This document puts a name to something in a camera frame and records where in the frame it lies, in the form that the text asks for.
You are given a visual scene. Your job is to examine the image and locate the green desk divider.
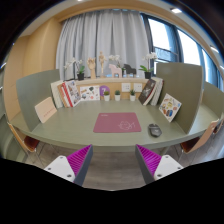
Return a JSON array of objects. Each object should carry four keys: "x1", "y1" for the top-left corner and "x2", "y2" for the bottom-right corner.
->
[
  {"x1": 16, "y1": 69, "x2": 60, "y2": 131},
  {"x1": 156, "y1": 62, "x2": 203, "y2": 134}
]

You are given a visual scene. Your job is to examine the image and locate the colourful illustrated book right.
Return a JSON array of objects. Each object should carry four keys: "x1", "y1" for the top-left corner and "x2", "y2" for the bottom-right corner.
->
[{"x1": 159, "y1": 93, "x2": 182, "y2": 122}]

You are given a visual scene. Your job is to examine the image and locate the dark brown cover book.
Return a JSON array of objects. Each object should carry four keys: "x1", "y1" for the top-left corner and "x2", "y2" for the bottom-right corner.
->
[{"x1": 139, "y1": 79, "x2": 156, "y2": 106}]

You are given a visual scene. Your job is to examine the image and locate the right wooden chair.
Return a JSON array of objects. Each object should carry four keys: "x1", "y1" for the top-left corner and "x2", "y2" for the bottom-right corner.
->
[{"x1": 180, "y1": 119, "x2": 223, "y2": 154}]

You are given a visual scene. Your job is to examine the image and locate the dark grey computer mouse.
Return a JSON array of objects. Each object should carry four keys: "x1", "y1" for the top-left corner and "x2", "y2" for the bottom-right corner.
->
[{"x1": 148, "y1": 124, "x2": 162, "y2": 137}]

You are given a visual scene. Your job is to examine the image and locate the wooden mannequin figure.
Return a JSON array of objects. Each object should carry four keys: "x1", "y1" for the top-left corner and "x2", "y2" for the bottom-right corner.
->
[{"x1": 99, "y1": 51, "x2": 107, "y2": 76}]

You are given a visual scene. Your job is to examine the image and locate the wooden hand model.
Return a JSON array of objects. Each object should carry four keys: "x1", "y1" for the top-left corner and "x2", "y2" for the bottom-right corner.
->
[{"x1": 87, "y1": 58, "x2": 96, "y2": 79}]

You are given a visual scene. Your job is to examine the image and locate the right green desk divider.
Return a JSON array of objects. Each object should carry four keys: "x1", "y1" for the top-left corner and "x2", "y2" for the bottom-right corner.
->
[{"x1": 156, "y1": 62, "x2": 203, "y2": 134}]

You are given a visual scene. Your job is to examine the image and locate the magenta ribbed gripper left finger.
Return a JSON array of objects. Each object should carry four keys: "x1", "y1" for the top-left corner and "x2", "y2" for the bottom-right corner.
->
[{"x1": 45, "y1": 145, "x2": 93, "y2": 186}]

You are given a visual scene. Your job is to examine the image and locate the purple round card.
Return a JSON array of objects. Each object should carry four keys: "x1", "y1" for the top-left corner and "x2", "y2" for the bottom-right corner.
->
[{"x1": 100, "y1": 85, "x2": 110, "y2": 97}]

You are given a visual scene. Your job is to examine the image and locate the pink horse figure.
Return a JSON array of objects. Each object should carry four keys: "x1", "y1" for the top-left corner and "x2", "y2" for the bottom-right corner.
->
[{"x1": 109, "y1": 64, "x2": 122, "y2": 78}]

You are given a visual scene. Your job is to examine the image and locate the small potted plant middle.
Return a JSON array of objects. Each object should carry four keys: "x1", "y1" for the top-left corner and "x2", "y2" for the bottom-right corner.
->
[{"x1": 115, "y1": 90, "x2": 121, "y2": 101}]

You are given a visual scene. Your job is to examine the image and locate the left wooden chair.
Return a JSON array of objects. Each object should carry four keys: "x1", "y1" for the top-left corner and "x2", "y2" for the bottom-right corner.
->
[{"x1": 8, "y1": 123, "x2": 43, "y2": 164}]

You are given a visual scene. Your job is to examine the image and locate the sticker pattern white card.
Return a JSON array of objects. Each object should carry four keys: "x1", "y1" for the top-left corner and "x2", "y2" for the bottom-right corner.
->
[{"x1": 80, "y1": 85, "x2": 100, "y2": 101}]

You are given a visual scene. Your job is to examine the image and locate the small potted plant right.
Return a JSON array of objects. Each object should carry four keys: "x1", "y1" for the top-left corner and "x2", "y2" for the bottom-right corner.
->
[{"x1": 130, "y1": 89, "x2": 136, "y2": 101}]

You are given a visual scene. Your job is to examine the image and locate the magenta mouse pad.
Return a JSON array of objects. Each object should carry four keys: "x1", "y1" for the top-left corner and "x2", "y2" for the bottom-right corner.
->
[{"x1": 93, "y1": 112, "x2": 141, "y2": 133}]

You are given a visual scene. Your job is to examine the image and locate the white books stack right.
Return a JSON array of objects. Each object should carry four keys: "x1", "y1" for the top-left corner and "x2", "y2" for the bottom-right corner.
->
[{"x1": 150, "y1": 77, "x2": 164, "y2": 106}]

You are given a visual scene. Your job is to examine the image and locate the left green desk divider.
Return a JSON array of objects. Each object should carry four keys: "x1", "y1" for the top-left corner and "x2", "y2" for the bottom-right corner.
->
[{"x1": 16, "y1": 69, "x2": 60, "y2": 131}]

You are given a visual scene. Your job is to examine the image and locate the white orchid pot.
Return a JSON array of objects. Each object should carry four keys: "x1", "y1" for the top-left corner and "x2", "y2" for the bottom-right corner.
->
[
  {"x1": 139, "y1": 52, "x2": 157, "y2": 79},
  {"x1": 64, "y1": 58, "x2": 85, "y2": 80}
]

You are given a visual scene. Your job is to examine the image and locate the small potted plant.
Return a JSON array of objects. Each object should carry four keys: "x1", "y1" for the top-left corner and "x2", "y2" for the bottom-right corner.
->
[
  {"x1": 103, "y1": 91, "x2": 110, "y2": 101},
  {"x1": 115, "y1": 90, "x2": 121, "y2": 101},
  {"x1": 130, "y1": 89, "x2": 136, "y2": 101}
]

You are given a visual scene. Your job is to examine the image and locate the white orchid left pot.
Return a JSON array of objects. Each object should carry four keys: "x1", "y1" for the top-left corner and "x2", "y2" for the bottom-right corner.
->
[{"x1": 64, "y1": 58, "x2": 85, "y2": 80}]

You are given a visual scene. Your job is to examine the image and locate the wooden chair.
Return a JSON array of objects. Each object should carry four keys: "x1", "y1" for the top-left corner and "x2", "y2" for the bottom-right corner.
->
[
  {"x1": 180, "y1": 119, "x2": 223, "y2": 154},
  {"x1": 8, "y1": 123, "x2": 43, "y2": 164}
]

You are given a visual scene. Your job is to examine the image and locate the black horse figure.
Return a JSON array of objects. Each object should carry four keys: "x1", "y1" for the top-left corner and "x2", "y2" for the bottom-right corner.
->
[{"x1": 124, "y1": 64, "x2": 136, "y2": 75}]

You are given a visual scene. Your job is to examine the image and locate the grey curtain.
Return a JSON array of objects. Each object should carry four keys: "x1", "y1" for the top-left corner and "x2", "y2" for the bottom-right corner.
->
[{"x1": 56, "y1": 9, "x2": 149, "y2": 80}]

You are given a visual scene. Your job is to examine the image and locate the small potted plant left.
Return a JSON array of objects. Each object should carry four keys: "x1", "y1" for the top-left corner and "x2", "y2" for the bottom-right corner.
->
[{"x1": 103, "y1": 91, "x2": 110, "y2": 101}]

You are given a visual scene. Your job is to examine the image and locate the white orchid middle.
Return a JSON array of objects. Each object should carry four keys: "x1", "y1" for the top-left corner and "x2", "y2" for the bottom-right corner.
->
[{"x1": 109, "y1": 55, "x2": 124, "y2": 70}]

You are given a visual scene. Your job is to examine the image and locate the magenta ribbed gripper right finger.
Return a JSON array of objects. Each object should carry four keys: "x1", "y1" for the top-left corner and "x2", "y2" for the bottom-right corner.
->
[{"x1": 135, "y1": 145, "x2": 183, "y2": 184}]

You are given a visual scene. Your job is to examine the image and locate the red white floral book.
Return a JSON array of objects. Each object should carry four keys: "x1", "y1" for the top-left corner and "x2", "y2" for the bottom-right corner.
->
[{"x1": 63, "y1": 80, "x2": 81, "y2": 107}]

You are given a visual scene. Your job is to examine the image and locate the white orchid right pot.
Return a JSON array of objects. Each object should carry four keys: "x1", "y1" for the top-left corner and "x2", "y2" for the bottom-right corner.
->
[{"x1": 139, "y1": 52, "x2": 157, "y2": 79}]

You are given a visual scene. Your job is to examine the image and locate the white book left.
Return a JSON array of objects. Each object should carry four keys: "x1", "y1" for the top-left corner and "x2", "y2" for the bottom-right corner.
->
[{"x1": 50, "y1": 80, "x2": 63, "y2": 108}]

